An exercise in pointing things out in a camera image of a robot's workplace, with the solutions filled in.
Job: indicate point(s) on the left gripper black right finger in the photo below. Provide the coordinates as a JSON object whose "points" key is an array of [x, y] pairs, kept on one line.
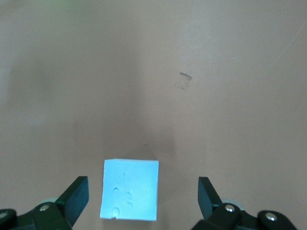
{"points": [[208, 203]]}

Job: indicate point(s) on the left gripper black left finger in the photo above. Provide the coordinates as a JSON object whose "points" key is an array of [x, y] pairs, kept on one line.
{"points": [[72, 203]]}

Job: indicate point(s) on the blue foam block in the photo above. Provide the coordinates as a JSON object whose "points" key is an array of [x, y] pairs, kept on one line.
{"points": [[129, 189]]}

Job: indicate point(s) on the brown table cover sheet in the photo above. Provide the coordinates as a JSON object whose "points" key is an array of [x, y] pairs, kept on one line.
{"points": [[153, 72]]}

